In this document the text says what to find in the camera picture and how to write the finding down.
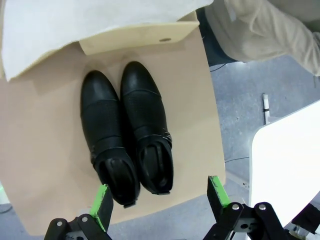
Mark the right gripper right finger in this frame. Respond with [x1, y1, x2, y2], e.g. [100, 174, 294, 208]
[203, 175, 288, 240]

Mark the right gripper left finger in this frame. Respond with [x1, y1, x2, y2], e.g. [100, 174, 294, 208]
[44, 184, 115, 240]

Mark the black leather buckle shoe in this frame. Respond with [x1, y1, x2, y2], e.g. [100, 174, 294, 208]
[79, 69, 141, 209]
[119, 61, 175, 196]

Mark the white tissue paper sheet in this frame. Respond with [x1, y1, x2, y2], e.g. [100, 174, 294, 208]
[0, 0, 214, 82]

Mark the white table leg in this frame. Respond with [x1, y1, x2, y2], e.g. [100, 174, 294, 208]
[261, 93, 273, 125]

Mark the person in beige sweater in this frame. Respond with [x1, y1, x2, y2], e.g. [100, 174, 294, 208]
[196, 0, 320, 77]

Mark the black floor cable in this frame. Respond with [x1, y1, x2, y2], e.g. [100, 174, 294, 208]
[224, 156, 251, 163]

